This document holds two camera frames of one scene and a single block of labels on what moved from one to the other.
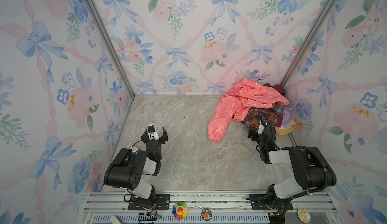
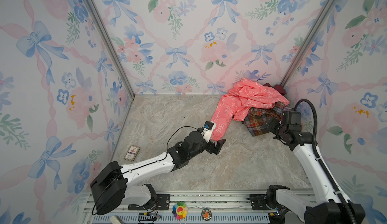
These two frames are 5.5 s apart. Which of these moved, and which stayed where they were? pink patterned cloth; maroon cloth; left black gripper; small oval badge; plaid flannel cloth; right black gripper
Moved: right black gripper; left black gripper
Stayed: small oval badge; plaid flannel cloth; maroon cloth; pink patterned cloth
